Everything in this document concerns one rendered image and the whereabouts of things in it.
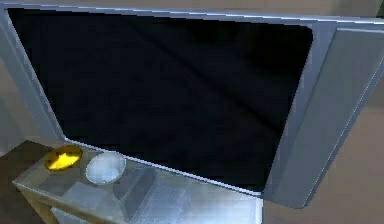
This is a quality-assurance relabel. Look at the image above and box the grey television set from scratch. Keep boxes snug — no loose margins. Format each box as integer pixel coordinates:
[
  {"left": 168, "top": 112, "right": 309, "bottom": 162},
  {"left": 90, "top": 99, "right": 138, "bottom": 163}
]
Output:
[{"left": 0, "top": 2, "right": 384, "bottom": 210}]

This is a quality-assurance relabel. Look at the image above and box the grey metal tv stand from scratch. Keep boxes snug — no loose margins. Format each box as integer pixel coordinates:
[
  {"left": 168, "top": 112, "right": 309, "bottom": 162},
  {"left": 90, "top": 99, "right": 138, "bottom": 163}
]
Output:
[{"left": 12, "top": 145, "right": 264, "bottom": 224}]

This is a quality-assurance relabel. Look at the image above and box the white bowl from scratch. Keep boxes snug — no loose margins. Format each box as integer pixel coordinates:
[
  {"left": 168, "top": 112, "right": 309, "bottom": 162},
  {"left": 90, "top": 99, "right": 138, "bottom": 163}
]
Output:
[{"left": 85, "top": 151, "right": 127, "bottom": 186}]

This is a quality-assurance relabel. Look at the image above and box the yellow bowl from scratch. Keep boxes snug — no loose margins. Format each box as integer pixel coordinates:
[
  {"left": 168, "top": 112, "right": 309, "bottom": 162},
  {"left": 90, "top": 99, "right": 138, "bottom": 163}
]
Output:
[{"left": 44, "top": 144, "right": 84, "bottom": 172}]

